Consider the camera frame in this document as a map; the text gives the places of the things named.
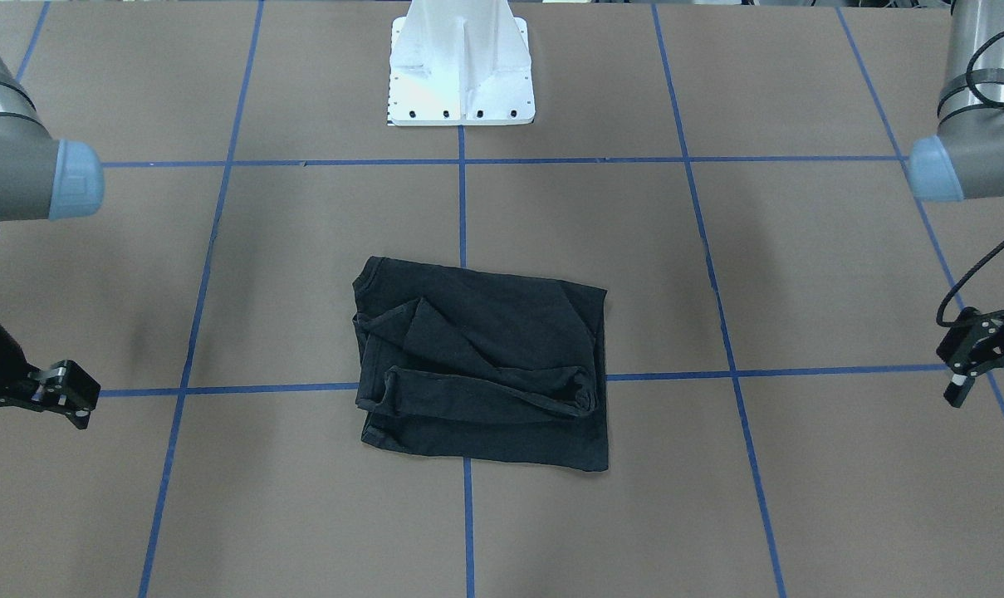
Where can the black printed t-shirt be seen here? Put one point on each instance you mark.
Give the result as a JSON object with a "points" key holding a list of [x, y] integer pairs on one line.
{"points": [[459, 363]]}

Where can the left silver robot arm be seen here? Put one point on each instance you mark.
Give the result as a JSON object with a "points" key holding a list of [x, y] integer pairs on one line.
{"points": [[964, 160]]}

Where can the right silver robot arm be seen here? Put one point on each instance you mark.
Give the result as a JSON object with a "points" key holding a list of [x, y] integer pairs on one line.
{"points": [[42, 178]]}

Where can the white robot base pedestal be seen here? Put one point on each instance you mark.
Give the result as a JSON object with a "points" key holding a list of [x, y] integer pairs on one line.
{"points": [[460, 63]]}

